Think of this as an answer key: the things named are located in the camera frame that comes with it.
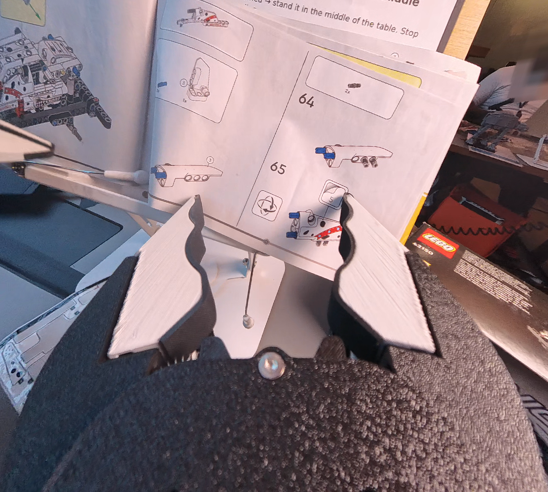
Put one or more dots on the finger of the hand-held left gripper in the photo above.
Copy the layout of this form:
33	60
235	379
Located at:
21	136

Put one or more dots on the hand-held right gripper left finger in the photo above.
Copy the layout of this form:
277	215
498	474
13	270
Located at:
162	286

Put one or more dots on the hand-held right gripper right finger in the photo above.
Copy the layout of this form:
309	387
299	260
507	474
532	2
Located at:
381	286

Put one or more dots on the lego set box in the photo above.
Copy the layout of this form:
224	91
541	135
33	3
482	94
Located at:
471	286

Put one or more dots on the lego instruction booklet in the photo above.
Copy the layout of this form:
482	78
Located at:
257	115

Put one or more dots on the grey lego walker model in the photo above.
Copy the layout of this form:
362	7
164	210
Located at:
492	124

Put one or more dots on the white wooden book stand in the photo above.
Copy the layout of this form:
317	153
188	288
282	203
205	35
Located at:
269	295

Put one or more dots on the wooden table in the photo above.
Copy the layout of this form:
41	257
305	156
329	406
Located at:
483	158

